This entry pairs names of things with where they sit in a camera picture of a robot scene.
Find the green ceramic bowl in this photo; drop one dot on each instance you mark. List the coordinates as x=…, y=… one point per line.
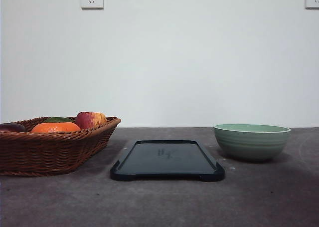
x=251, y=142

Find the green fruit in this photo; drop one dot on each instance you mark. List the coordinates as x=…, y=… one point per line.
x=58, y=119

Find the orange tangerine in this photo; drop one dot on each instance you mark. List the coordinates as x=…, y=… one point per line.
x=55, y=127

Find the red yellow apple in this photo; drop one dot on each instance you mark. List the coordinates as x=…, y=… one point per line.
x=87, y=119

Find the brown wicker basket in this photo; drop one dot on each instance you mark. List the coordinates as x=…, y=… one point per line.
x=51, y=154

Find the dark blue rectangular tray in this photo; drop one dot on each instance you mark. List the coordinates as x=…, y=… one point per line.
x=167, y=160

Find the dark purple fruit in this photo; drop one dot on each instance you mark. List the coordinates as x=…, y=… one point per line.
x=15, y=127

